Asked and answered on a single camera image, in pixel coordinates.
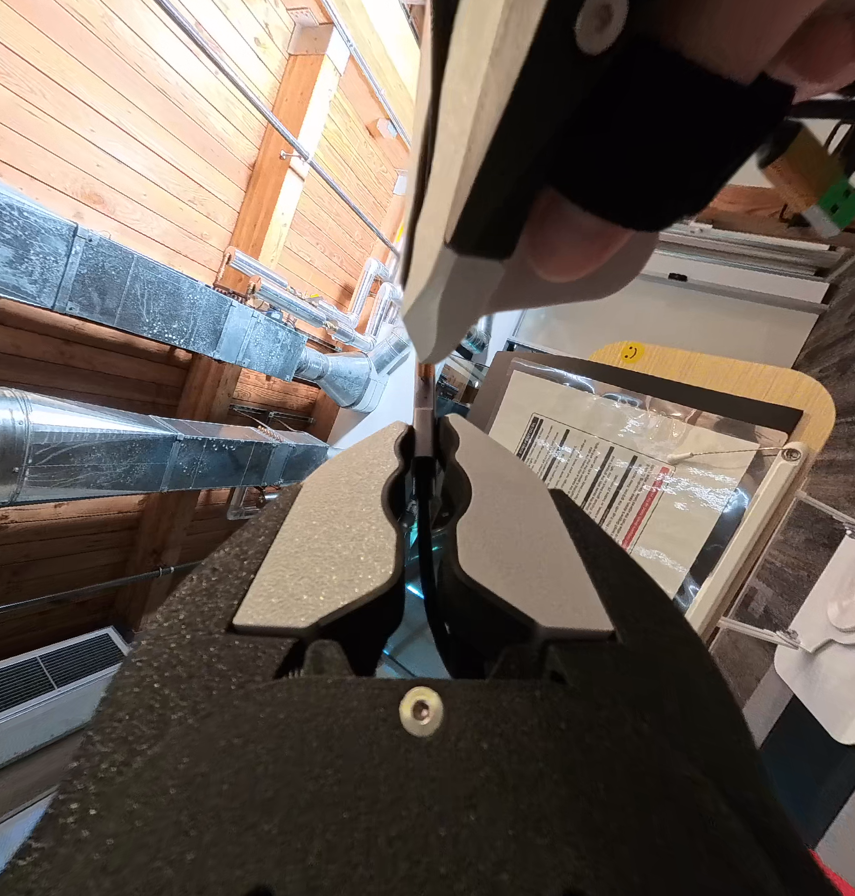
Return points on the person's right hand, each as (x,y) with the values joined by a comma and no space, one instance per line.
(784,35)

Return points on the yellow green connector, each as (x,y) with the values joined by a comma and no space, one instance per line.
(812,168)

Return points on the wooden sign board with acrylic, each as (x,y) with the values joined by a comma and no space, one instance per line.
(679,490)

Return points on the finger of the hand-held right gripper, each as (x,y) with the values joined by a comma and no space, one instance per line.
(455,140)

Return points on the round metal air duct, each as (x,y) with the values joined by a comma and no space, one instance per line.
(84,448)

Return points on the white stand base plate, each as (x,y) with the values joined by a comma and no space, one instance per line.
(840,665)

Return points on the white louvred wall unit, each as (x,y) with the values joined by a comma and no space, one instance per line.
(42,686)

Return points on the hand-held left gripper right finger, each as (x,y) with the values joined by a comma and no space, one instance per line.
(525,546)

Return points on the rectangular metal air duct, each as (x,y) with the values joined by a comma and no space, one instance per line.
(154,301)

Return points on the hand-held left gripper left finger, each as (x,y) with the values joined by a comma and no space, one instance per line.
(322,546)

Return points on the grey hub with adapter plug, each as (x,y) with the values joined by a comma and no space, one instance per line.
(423,413)

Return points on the silver insulated pipe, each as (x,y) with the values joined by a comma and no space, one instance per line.
(273,285)

